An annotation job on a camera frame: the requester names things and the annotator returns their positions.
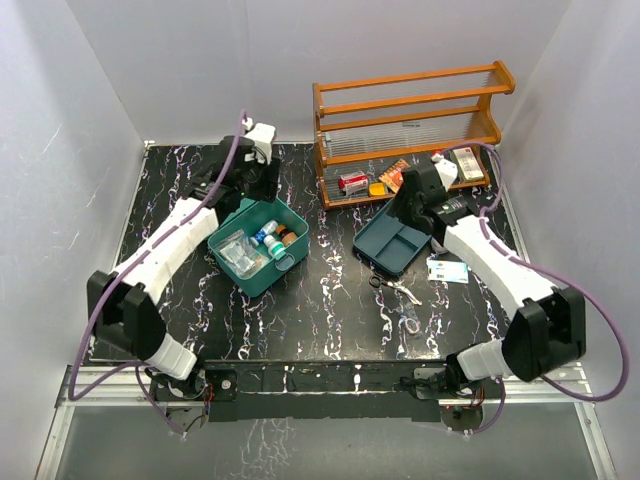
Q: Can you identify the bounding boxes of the blue white bandage roll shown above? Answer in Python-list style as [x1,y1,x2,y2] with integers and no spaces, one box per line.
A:
[250,219,279,246]

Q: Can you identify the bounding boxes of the brown medicine bottle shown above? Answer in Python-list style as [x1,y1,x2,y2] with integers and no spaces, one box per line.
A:
[275,224,298,247]

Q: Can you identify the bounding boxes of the white spray bottle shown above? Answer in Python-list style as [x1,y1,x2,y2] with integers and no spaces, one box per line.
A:
[263,234,286,260]

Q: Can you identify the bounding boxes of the clear bag of plasters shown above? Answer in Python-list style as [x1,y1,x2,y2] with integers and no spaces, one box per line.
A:
[214,230,268,279]

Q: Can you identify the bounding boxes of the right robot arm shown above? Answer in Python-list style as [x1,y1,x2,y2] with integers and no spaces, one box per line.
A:
[389,165,586,397]

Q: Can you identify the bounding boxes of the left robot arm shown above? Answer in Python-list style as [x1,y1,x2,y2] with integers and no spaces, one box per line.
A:
[87,123,280,399]

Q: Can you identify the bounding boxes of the white green medicine box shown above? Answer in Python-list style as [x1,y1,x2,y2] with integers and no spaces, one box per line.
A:
[451,147,484,183]

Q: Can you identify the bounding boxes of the red white medicine box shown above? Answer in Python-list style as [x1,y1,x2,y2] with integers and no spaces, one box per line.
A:
[338,171,369,196]

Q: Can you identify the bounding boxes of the orange snack packet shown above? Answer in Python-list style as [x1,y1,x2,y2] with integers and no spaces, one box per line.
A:
[379,159,410,193]

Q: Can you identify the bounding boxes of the yellow tape measure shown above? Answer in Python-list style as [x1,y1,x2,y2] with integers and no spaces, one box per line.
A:
[368,182,387,197]

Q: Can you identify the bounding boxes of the clear round container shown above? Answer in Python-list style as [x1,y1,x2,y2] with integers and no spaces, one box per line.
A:
[430,237,449,255]

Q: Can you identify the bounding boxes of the blue divided tray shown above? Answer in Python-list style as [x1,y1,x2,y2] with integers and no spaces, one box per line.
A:
[353,200,431,277]

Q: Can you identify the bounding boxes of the white blue card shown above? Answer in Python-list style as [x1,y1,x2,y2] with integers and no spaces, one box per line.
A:
[426,258,469,284]

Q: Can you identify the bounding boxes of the wooden shelf rack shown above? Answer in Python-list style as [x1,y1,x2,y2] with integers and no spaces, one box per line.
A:
[312,60,516,209]

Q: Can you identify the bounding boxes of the small black scissors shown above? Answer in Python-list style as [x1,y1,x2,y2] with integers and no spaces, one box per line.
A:
[369,274,422,306]

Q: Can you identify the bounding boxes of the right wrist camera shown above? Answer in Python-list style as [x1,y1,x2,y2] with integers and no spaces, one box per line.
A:
[431,152,458,191]

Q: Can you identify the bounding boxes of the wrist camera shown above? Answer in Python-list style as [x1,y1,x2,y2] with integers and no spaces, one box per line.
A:
[431,152,458,191]
[242,117,277,165]

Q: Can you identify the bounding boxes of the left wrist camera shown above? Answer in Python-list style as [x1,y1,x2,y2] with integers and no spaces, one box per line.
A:
[242,117,277,165]

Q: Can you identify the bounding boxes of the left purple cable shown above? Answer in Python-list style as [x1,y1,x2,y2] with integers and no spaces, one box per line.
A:
[67,108,251,436]

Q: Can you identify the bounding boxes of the purple cable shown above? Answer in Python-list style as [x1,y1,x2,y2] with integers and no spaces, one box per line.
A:
[434,142,629,434]
[67,108,251,436]

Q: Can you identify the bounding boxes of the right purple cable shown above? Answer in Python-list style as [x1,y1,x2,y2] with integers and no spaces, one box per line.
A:
[434,142,629,434]

